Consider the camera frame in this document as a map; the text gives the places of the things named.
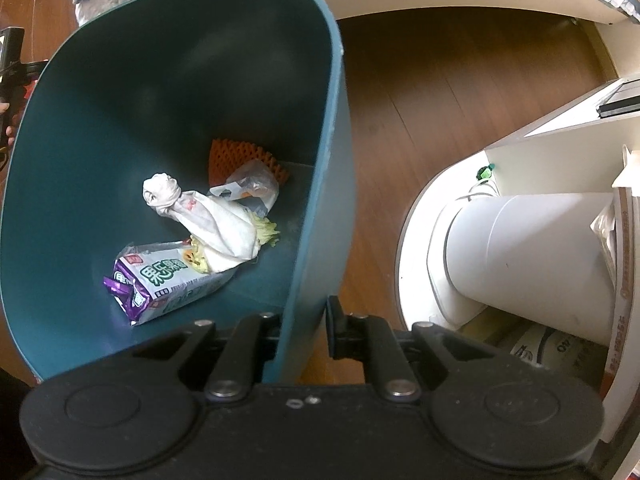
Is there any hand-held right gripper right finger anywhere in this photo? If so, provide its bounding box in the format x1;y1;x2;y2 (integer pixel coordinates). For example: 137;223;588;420
326;296;501;402

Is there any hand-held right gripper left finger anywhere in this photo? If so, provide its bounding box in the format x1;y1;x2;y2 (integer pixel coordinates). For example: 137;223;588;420
131;312;281;402

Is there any purple white snack packet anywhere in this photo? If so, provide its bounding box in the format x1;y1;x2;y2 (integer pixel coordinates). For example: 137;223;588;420
103;240;241;327

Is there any white plastic bag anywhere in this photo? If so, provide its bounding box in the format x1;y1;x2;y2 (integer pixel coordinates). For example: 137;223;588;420
142;172;262;273

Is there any teal plastic waste bin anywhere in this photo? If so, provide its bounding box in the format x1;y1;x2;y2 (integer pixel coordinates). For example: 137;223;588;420
0;0;357;387

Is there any clear plastic wrapper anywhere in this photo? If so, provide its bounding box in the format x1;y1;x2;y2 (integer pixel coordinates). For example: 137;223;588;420
209;158;280;217

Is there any red foam fruit net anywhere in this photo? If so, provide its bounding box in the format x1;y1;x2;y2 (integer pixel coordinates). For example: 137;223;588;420
207;139;292;187

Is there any person's left hand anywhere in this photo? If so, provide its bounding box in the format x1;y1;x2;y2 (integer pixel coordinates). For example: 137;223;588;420
0;101;22;161

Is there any white curved nightstand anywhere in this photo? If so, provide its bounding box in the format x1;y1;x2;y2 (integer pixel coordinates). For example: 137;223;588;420
394;77;640;480

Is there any white cylindrical bin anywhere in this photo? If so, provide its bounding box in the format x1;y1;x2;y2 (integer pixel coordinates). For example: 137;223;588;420
444;192;619;347

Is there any white printed bag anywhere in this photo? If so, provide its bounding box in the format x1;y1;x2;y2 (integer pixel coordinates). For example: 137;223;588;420
492;322;610;392

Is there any clear crinkled plastic bag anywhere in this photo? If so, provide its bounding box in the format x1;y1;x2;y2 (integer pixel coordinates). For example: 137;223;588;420
590;200;622;283

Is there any flat black device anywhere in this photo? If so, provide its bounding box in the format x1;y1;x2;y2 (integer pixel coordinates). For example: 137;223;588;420
596;80;640;120

